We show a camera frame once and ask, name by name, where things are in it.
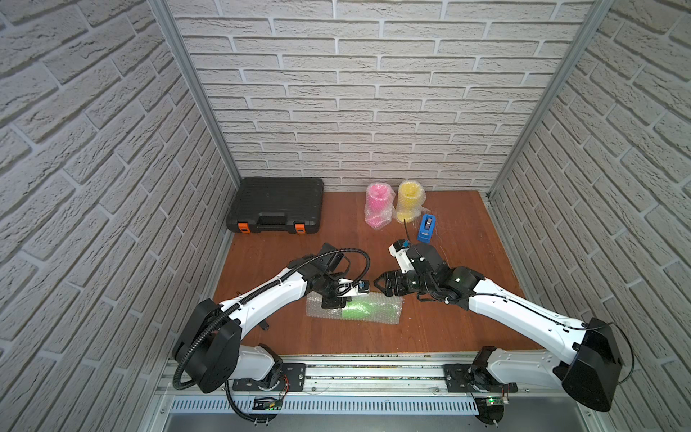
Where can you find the blue tape dispenser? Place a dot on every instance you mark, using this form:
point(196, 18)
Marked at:
point(426, 228)

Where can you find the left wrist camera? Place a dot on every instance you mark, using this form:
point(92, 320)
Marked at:
point(349, 288)

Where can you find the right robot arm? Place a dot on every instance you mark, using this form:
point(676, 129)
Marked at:
point(588, 359)

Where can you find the black plastic tool case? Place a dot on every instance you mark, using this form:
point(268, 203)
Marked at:
point(285, 204)

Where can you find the green plastic wine glass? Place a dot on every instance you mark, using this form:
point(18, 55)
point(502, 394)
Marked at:
point(364, 311)

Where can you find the yellow plastic wine glass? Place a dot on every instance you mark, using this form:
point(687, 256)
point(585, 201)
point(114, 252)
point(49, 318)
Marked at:
point(408, 201)

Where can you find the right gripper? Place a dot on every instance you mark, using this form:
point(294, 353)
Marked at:
point(395, 276)

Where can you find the aluminium mounting rail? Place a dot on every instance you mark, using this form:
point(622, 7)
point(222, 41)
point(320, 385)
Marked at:
point(433, 384)

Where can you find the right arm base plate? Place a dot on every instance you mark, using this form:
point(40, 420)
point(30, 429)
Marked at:
point(471, 378)

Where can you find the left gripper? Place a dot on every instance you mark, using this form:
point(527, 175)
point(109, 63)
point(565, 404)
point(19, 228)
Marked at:
point(333, 292)

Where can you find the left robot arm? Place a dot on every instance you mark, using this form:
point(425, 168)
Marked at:
point(209, 350)

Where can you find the bubble wrap sheet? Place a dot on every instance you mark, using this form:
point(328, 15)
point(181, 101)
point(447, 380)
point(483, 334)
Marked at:
point(394, 306)
point(410, 202)
point(379, 206)

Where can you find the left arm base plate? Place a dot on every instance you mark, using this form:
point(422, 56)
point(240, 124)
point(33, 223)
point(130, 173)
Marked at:
point(290, 376)

